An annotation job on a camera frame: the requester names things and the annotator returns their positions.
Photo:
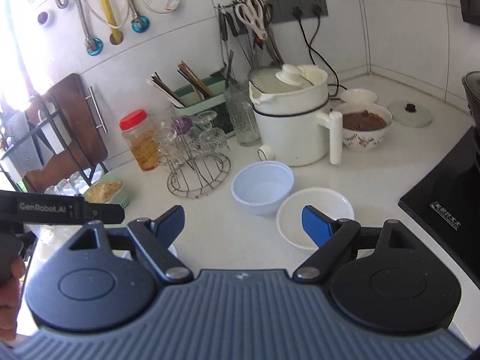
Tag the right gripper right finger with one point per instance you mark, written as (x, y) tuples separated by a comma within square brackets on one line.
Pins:
[(333, 237)]

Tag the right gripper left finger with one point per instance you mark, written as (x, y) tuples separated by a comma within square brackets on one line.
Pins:
[(152, 237)]

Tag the white plastic bowl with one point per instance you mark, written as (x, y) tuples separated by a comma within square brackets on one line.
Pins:
[(261, 187), (289, 222)]

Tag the white leaf pattern bowl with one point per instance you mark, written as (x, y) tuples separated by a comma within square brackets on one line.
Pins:
[(172, 250)]

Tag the white kitchen scissors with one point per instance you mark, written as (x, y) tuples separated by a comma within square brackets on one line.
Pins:
[(251, 13)]

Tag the person's left hand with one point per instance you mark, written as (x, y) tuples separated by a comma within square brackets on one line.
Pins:
[(10, 301)]

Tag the white tray with glasses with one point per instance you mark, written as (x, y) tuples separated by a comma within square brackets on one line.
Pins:
[(76, 184)]

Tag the green basket of noodles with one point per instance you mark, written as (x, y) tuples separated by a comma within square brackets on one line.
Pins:
[(109, 189)]

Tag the black dish rack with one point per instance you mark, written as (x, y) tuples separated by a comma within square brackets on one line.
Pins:
[(30, 138)]

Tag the dark wooden cutting board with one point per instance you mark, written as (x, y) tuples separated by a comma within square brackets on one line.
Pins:
[(87, 146)]

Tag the red lid oil jar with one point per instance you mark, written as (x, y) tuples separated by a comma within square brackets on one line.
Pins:
[(137, 129)]

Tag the patterned bowl with food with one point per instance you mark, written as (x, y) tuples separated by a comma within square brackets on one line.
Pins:
[(365, 125)]

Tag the black induction cooktop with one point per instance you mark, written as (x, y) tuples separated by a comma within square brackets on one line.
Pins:
[(445, 203)]

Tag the white electric cooking pot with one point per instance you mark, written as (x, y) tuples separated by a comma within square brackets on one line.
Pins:
[(291, 107)]

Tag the small white ceramic bowl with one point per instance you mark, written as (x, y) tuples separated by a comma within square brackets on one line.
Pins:
[(358, 95)]

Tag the glass pot lid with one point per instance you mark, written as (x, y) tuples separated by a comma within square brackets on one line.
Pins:
[(410, 114)]

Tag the green utensil holder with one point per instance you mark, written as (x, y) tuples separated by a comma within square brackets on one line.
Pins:
[(216, 103)]

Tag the textured glass pitcher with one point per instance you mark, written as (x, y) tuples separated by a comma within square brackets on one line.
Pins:
[(241, 115)]

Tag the wire cup drying rack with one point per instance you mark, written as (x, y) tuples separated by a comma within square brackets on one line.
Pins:
[(194, 153)]

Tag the black wall power strip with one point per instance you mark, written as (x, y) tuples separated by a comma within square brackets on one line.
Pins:
[(283, 10)]

